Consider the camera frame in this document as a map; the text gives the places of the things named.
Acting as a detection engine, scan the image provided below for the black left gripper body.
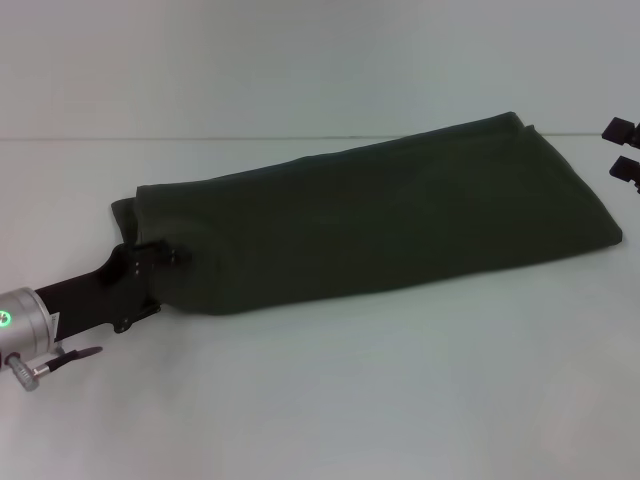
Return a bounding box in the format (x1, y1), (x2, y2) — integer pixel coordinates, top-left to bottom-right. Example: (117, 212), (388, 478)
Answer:
(32, 242), (162, 335)

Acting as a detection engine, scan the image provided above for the dark green t-shirt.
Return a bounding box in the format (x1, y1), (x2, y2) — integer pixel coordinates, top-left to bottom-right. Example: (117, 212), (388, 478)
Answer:
(110, 110), (624, 318)

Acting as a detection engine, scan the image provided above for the dark left arm cable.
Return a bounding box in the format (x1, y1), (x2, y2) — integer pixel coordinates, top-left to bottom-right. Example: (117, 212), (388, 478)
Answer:
(32, 345), (104, 375)

